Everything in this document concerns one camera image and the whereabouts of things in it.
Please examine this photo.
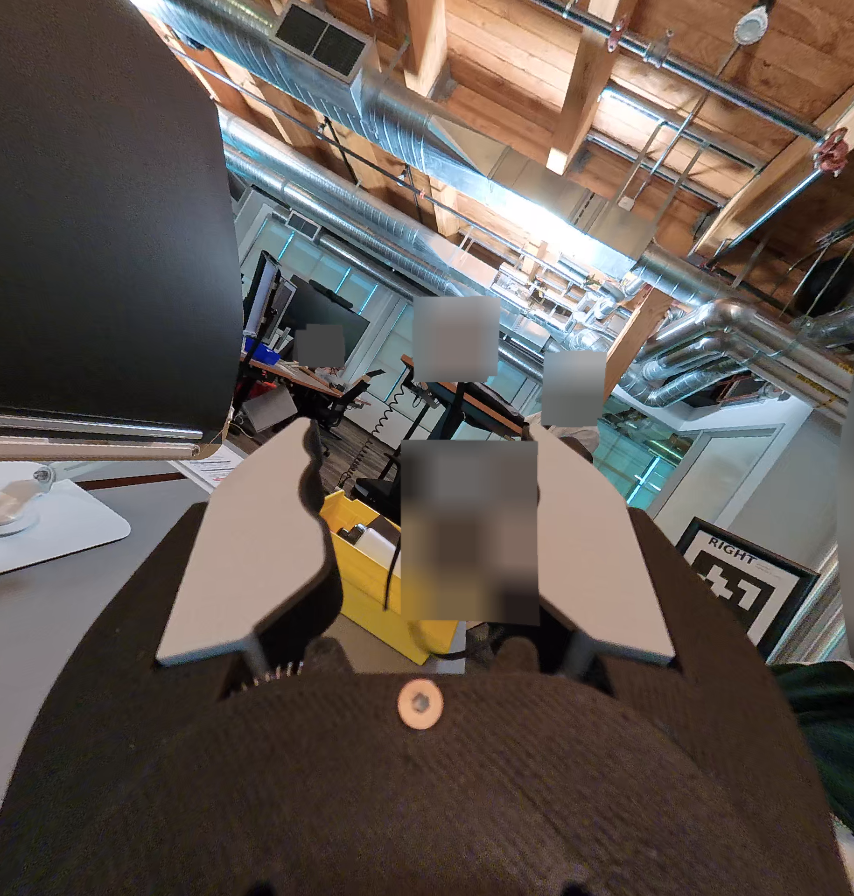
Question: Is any black chair under desk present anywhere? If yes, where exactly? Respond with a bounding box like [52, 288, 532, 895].
[356, 451, 404, 520]

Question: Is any wooden standing desk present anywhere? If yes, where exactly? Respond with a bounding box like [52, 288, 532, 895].
[401, 353, 527, 441]

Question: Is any black office chair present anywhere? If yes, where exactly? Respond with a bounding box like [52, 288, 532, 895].
[307, 369, 386, 441]

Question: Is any slim round silver duct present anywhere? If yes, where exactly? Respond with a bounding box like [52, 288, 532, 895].
[220, 112, 473, 298]

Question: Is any dark background monitor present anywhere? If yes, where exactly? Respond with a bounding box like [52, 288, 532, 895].
[287, 275, 372, 368]

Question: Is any yellow plastic bin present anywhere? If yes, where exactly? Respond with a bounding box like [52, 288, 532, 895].
[320, 490, 470, 666]

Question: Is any white printed paper sheet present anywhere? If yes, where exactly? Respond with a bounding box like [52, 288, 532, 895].
[174, 442, 252, 497]

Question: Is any round white ceiling sensor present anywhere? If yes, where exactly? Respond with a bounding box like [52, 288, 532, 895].
[733, 6, 772, 47]

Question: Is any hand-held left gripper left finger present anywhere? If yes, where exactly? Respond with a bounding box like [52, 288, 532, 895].
[155, 418, 344, 684]

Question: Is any green zip jacket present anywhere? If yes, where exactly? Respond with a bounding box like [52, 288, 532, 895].
[770, 660, 854, 830]

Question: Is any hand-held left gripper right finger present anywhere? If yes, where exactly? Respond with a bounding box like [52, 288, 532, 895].
[526, 423, 677, 677]

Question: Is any black computer monitor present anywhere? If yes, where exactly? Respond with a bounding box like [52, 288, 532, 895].
[0, 0, 243, 443]

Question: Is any white monitor stand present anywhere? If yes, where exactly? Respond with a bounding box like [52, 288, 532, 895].
[0, 413, 223, 582]

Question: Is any black framed marker sign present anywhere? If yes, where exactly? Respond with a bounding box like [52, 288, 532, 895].
[675, 517, 820, 660]

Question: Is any bundle of silver pipes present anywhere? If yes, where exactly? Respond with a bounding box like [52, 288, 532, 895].
[617, 297, 854, 415]

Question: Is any steel sprinkler pipe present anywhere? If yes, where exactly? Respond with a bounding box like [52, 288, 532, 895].
[539, 0, 831, 142]

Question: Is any white plastic bottle black cap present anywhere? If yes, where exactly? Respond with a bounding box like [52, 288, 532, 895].
[349, 524, 404, 562]

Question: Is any large silver air duct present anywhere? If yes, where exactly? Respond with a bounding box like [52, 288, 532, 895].
[129, 0, 660, 282]

